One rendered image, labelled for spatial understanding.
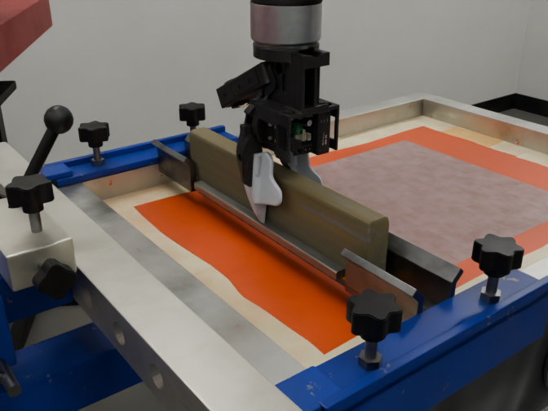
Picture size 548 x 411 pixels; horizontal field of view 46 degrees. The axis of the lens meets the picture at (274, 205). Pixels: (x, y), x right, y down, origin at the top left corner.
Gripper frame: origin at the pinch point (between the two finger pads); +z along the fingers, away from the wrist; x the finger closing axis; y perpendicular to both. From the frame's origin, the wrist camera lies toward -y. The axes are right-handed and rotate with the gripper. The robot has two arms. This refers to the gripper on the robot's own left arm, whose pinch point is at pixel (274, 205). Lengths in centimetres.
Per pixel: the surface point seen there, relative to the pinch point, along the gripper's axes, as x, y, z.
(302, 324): -7.9, 15.4, 5.3
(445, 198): 28.1, 4.1, 5.3
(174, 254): -11.3, -5.1, 5.3
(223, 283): -10.1, 4.1, 5.3
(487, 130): 56, -10, 4
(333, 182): 19.2, -10.2, 5.3
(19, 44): 2, -103, -3
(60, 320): 10, -140, 101
